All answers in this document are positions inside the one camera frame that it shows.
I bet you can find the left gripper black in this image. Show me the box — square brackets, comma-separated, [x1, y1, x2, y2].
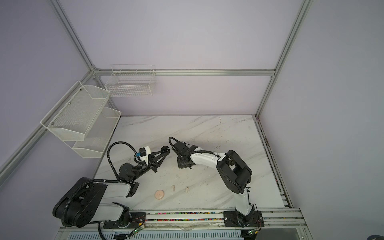
[132, 150, 167, 182]

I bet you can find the black earbud charging case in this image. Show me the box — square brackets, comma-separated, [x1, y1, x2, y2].
[161, 146, 170, 155]

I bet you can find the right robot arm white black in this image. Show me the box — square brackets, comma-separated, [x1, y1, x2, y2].
[169, 137, 255, 217]

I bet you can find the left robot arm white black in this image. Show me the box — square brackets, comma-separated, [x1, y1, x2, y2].
[53, 147, 170, 228]

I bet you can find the pink round charging case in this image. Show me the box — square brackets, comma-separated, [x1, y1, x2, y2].
[155, 190, 165, 200]

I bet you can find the white mesh shelf lower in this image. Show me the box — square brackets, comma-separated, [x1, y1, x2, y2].
[72, 107, 121, 159]

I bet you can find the white mesh shelf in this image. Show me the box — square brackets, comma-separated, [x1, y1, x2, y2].
[72, 107, 121, 159]
[41, 81, 111, 142]

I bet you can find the white mesh shelf upper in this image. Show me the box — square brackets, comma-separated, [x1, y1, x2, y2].
[41, 81, 111, 142]

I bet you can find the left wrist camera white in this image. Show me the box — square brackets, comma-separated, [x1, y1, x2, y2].
[134, 146, 151, 165]

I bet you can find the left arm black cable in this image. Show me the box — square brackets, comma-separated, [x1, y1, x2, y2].
[107, 141, 139, 181]

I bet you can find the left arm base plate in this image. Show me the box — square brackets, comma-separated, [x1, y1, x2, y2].
[103, 212, 147, 229]

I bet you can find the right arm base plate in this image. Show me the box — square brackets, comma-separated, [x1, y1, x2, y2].
[223, 210, 265, 228]

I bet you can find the white wire basket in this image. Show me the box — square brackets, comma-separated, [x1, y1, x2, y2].
[105, 65, 157, 97]

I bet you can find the aluminium mounting rail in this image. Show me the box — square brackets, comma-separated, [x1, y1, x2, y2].
[58, 207, 308, 232]

